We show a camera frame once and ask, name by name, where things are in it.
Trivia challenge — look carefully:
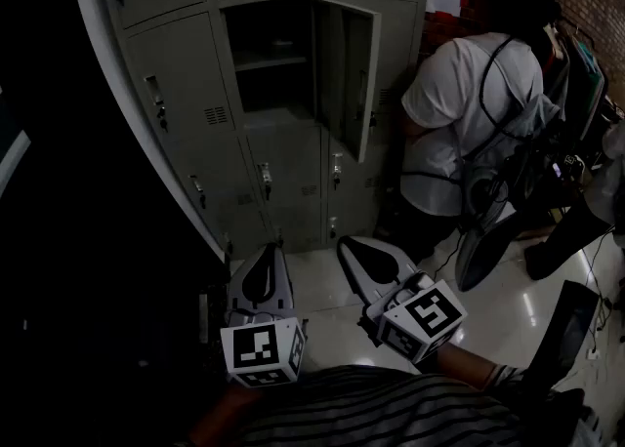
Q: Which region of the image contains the rack with hanging items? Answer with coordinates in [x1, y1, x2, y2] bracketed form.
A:
[546, 18, 612, 143]

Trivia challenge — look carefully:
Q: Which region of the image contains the grey metal locker cabinet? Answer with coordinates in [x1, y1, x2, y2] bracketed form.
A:
[67, 0, 434, 261]

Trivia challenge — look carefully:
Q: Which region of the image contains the person's striped shirt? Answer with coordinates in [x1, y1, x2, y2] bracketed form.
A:
[229, 361, 543, 447]

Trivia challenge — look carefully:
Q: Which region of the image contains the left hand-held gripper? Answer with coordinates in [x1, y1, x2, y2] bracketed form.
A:
[220, 242, 308, 389]

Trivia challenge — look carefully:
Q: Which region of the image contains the black floor cable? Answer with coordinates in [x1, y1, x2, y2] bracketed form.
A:
[580, 232, 614, 353]

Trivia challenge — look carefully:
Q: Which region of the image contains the person's right forearm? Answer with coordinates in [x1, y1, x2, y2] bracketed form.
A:
[429, 343, 497, 391]

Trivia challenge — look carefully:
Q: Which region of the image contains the grey locker door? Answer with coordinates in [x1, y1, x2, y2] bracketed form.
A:
[310, 0, 383, 164]

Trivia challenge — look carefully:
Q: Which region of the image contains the person's left forearm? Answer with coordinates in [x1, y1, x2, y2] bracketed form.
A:
[187, 381, 263, 444]

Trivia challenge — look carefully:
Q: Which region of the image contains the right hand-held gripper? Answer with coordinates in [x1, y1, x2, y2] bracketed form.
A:
[337, 234, 468, 366]

